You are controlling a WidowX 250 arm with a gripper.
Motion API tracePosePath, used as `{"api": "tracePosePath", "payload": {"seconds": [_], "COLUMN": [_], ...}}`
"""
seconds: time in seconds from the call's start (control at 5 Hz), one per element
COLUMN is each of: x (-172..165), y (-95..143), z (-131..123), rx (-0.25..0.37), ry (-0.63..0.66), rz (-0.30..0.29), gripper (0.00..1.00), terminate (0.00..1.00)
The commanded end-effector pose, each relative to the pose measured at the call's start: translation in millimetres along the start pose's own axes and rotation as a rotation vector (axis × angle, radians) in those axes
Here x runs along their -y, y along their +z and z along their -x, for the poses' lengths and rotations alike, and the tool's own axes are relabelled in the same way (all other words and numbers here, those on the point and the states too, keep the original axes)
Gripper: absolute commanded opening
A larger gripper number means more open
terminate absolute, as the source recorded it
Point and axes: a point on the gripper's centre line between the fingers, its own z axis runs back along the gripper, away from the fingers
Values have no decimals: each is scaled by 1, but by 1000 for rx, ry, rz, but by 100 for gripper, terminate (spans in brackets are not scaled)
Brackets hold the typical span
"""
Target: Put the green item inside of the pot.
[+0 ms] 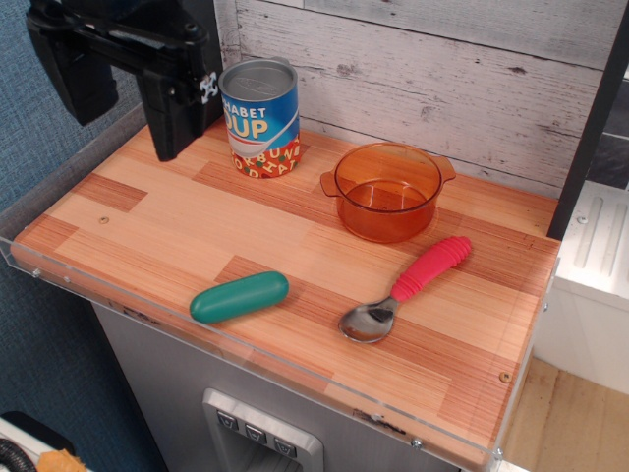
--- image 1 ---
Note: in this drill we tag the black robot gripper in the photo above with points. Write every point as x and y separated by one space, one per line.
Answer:
74 40

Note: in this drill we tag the green toy pickle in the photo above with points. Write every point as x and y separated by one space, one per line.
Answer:
239 297

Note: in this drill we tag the orange transparent plastic pot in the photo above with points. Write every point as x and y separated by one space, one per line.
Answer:
386 192

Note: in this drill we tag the orange plush item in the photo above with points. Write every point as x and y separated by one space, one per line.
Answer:
59 461

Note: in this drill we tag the alphabet soup toy can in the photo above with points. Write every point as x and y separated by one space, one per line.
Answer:
261 110

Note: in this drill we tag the clear acrylic table guard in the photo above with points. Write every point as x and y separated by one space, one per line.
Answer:
129 232

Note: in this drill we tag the grey toy fridge cabinet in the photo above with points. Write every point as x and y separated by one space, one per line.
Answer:
169 374

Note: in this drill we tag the silver dispenser button panel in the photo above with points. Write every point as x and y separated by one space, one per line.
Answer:
248 439

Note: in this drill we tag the white toy sink unit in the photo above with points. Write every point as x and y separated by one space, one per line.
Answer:
583 328

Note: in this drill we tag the dark grey left post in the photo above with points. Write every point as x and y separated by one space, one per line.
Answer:
214 53

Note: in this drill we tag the dark grey post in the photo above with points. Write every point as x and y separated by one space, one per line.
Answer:
214 53
608 88

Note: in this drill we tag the pink handled metal spoon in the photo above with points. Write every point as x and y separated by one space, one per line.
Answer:
372 322

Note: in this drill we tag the dark grey right post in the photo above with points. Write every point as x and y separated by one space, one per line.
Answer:
608 88

